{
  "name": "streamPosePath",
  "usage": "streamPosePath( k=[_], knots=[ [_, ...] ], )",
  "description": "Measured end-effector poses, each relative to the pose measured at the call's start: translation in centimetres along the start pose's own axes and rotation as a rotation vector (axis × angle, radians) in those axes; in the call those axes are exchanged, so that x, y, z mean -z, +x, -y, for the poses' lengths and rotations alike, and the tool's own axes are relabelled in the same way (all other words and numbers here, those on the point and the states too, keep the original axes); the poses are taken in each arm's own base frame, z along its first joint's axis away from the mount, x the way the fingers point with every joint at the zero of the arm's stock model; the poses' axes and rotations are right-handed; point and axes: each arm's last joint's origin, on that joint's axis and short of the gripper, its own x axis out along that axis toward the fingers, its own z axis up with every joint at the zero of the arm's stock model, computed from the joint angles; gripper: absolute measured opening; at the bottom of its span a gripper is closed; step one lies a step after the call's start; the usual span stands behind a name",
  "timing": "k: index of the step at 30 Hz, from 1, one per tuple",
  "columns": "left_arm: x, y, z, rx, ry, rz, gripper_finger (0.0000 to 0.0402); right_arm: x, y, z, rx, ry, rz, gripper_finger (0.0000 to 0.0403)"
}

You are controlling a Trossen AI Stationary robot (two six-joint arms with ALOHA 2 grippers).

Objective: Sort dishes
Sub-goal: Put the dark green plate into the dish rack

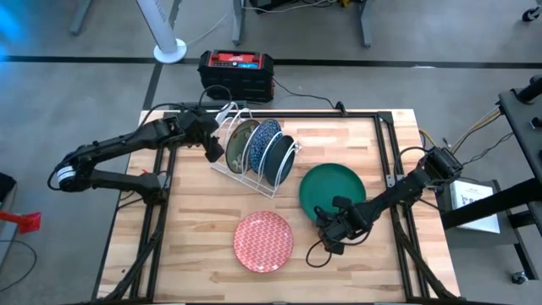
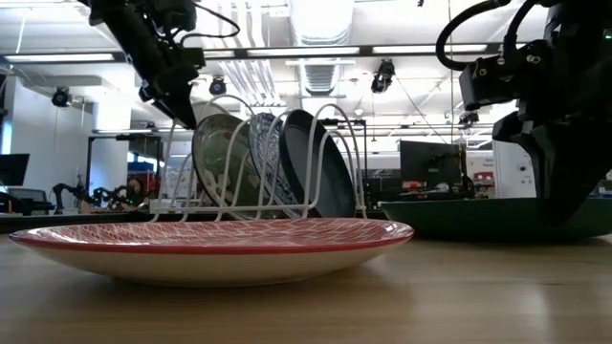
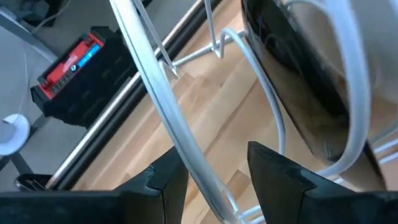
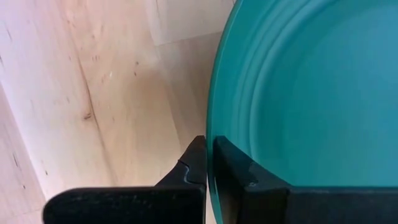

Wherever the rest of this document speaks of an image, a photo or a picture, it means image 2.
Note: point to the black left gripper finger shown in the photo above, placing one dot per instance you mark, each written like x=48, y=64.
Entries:
x=179, y=110

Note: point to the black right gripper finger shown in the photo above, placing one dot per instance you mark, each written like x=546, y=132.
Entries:
x=574, y=172

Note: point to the green floral plate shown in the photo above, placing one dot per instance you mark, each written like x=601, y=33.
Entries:
x=215, y=157

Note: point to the blue patterned plate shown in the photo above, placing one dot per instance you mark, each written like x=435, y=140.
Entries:
x=265, y=143

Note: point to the large dark green bowl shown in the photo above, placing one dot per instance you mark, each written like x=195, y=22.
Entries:
x=454, y=220

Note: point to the red patterned plate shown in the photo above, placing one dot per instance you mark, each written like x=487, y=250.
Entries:
x=215, y=234

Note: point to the dark grey plate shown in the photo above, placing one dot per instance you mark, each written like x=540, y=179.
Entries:
x=325, y=181

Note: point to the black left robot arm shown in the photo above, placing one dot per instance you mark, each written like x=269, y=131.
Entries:
x=129, y=28

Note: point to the black background robot arm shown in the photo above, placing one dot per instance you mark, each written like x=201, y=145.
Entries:
x=62, y=191

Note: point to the white pillar with cameras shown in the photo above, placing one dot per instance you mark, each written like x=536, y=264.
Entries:
x=514, y=167

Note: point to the ceiling light strip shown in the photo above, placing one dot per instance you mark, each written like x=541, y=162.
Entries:
x=411, y=48
x=57, y=58
x=311, y=50

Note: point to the black monitor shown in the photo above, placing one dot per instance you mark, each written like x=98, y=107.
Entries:
x=430, y=162
x=13, y=168

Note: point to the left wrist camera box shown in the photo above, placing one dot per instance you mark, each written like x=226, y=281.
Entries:
x=192, y=57

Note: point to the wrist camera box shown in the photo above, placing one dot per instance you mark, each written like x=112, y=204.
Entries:
x=192, y=57
x=507, y=76

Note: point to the black ceiling camera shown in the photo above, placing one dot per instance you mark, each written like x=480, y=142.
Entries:
x=61, y=96
x=468, y=118
x=217, y=87
x=383, y=76

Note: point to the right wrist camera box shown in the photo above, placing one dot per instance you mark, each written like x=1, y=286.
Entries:
x=507, y=76

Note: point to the silver ribbed ceiling duct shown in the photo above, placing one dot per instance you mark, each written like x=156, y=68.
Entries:
x=322, y=76

